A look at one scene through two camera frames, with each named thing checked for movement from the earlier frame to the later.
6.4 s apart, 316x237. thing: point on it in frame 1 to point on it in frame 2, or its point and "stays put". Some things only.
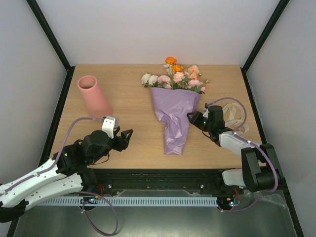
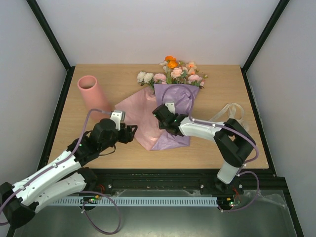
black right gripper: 198,119 to 160,116
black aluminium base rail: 163,182 stays put
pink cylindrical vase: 98,103 stays put
